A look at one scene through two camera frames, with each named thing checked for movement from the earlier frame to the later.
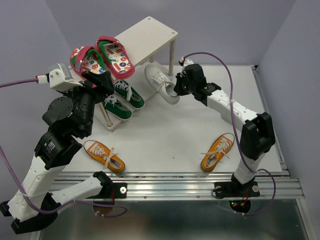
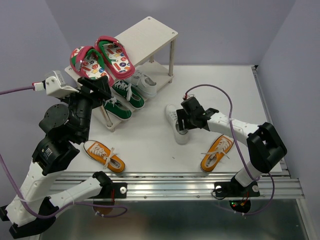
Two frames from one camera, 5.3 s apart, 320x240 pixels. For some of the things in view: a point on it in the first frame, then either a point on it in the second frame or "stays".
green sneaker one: [133, 99] stays
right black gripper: [179, 77] → [181, 114]
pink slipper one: [115, 56] stays
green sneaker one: [116, 108] stays
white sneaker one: [162, 82] → [143, 84]
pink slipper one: [86, 58] stays
